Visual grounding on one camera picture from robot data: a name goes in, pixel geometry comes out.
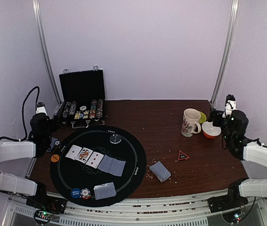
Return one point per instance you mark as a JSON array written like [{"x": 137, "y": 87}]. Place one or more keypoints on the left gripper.
[{"x": 54, "y": 123}]

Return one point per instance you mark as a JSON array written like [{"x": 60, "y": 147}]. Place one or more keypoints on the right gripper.
[{"x": 215, "y": 116}]

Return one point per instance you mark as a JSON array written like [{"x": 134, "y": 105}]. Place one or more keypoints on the orange big blind button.
[{"x": 55, "y": 158}]

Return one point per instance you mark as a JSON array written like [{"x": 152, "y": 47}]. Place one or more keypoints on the ace face-up playing card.
[{"x": 73, "y": 152}]

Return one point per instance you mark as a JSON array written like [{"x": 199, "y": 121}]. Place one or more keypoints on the queen face-up playing card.
[{"x": 84, "y": 155}]

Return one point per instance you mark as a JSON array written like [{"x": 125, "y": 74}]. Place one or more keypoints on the red diamonds face-up card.
[{"x": 95, "y": 159}]

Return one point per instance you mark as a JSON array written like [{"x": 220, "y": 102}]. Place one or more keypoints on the grey face-down card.
[
  {"x": 105, "y": 164},
  {"x": 117, "y": 167}
]

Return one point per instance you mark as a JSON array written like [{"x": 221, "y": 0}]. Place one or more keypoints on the blue small blind button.
[{"x": 76, "y": 193}]

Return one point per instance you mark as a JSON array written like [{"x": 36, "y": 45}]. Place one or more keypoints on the red poker chip stack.
[{"x": 85, "y": 193}]

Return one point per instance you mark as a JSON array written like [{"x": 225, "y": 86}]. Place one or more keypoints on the grey ridged card holder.
[{"x": 160, "y": 171}]

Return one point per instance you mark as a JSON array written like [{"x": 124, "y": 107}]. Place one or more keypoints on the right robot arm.
[{"x": 254, "y": 152}]

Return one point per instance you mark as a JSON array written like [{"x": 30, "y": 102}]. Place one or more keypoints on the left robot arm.
[{"x": 34, "y": 145}]

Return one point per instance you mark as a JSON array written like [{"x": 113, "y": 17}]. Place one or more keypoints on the orange white small bowl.
[{"x": 210, "y": 131}]

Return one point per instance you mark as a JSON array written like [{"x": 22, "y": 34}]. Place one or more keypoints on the lime green small bowl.
[{"x": 203, "y": 117}]

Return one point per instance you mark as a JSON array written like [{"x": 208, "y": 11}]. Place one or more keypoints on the white floral ceramic mug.
[{"x": 190, "y": 123}]

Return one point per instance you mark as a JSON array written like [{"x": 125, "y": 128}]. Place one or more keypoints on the white dealer button in case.
[{"x": 82, "y": 108}]

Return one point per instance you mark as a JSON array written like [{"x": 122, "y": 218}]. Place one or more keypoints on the black poker chip case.
[{"x": 82, "y": 88}]

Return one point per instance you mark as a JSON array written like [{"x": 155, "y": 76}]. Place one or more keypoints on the red triangle all-in marker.
[{"x": 182, "y": 156}]

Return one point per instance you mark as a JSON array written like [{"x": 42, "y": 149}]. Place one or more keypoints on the black round poker mat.
[{"x": 67, "y": 174}]

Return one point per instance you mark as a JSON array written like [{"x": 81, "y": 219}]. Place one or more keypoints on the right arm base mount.
[{"x": 225, "y": 202}]

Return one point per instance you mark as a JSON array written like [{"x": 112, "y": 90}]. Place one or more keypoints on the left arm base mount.
[{"x": 48, "y": 203}]

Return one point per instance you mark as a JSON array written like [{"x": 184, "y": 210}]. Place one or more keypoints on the right aluminium frame post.
[{"x": 230, "y": 38}]

